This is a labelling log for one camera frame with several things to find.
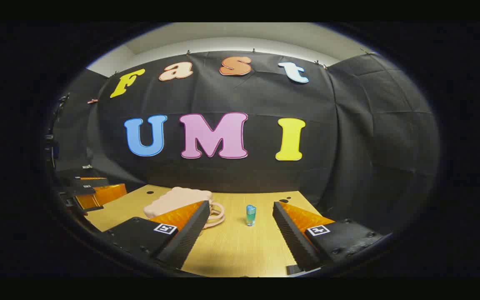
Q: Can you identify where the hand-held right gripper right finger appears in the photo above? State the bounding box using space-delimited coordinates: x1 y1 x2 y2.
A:
272 201 393 272

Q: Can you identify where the pink suitcase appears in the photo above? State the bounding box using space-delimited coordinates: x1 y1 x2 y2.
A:
143 187 226 229

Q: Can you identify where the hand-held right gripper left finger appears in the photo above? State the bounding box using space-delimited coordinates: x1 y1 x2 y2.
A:
98 200 211 270

